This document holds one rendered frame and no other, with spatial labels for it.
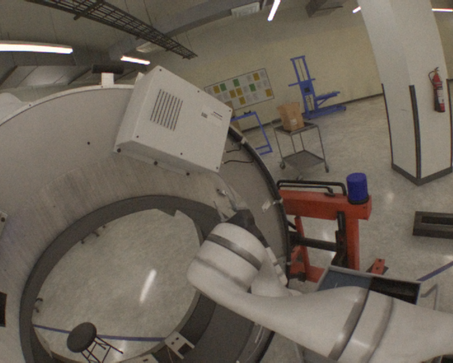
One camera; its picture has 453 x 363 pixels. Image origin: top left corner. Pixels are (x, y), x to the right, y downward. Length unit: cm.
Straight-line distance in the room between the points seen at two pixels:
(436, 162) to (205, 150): 330
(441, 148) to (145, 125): 347
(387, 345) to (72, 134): 64
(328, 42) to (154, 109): 968
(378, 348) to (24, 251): 62
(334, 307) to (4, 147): 62
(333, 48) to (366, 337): 999
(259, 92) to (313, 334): 914
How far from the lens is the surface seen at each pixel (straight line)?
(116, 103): 62
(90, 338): 223
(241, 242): 32
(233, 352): 107
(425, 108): 326
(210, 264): 32
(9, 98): 73
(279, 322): 28
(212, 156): 59
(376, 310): 27
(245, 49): 940
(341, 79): 1009
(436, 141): 349
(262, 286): 44
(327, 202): 142
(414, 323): 28
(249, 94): 926
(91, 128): 59
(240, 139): 81
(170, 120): 53
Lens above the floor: 170
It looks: 20 degrees down
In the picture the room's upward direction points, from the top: 20 degrees counter-clockwise
